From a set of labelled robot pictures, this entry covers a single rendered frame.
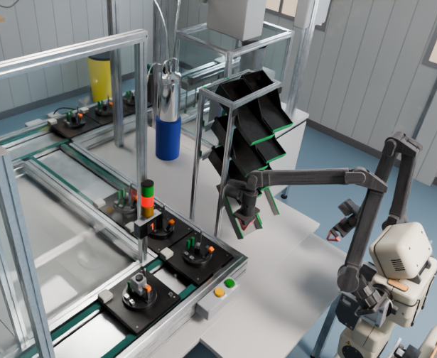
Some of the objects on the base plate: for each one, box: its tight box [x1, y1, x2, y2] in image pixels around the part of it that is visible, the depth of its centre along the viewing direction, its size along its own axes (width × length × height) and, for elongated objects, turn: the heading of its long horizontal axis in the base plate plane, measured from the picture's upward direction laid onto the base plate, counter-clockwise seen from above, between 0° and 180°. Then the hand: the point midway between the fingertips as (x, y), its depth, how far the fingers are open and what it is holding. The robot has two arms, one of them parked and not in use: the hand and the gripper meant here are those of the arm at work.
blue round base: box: [156, 115, 181, 161], centre depth 276 cm, size 16×16×27 cm
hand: (243, 228), depth 179 cm, fingers closed
